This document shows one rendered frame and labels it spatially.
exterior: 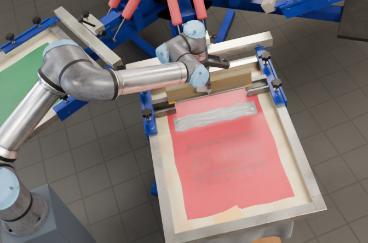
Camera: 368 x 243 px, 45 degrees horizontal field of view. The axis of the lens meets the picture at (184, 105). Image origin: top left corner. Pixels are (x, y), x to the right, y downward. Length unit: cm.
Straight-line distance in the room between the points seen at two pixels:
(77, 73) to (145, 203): 167
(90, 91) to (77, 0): 307
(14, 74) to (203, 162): 112
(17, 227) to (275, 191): 91
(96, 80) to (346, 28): 137
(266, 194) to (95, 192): 150
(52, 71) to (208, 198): 77
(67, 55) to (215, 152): 77
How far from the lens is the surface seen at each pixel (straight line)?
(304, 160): 178
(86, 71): 131
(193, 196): 175
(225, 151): 183
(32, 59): 245
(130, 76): 135
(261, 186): 175
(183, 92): 183
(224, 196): 174
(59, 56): 137
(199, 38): 160
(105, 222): 288
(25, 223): 155
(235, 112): 193
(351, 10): 240
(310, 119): 309
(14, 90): 235
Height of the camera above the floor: 253
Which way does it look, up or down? 52 degrees down
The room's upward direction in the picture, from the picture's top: 13 degrees counter-clockwise
